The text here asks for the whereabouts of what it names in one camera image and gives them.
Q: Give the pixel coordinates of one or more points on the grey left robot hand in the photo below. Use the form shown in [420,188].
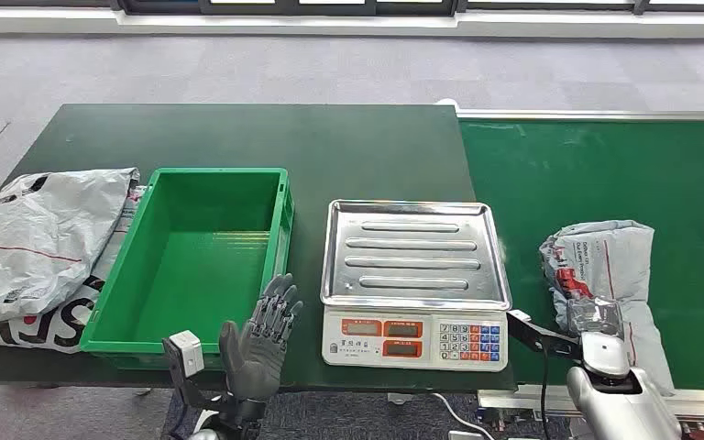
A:
[255,358]

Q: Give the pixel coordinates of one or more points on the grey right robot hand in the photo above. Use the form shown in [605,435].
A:
[595,316]

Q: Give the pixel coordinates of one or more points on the grey red-print poly mailer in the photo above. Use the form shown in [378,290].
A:
[607,261]

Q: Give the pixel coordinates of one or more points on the steel scale tray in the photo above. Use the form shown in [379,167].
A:
[416,255]

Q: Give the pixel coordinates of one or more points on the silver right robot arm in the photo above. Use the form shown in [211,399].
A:
[625,401]

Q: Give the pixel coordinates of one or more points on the green conveyor belt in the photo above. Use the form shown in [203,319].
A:
[601,176]

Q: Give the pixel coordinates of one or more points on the green plastic crate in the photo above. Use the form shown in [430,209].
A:
[200,267]

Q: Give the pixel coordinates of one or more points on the white electronic scale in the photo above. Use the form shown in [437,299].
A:
[364,349]

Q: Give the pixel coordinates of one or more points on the white power strip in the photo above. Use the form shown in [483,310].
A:
[464,435]

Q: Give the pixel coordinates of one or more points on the white black-lettered poly bag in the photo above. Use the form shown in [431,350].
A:
[54,331]

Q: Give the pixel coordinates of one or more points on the large white poly bag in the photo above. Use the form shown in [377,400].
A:
[36,243]

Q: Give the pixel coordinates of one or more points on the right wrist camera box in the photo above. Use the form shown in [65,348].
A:
[531,334]

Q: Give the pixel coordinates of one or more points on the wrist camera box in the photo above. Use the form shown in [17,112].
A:
[188,352]
[531,334]

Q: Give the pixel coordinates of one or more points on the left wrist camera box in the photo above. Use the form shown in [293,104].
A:
[188,352]

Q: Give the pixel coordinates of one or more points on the aluminium conveyor frame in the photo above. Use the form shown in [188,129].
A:
[510,401]

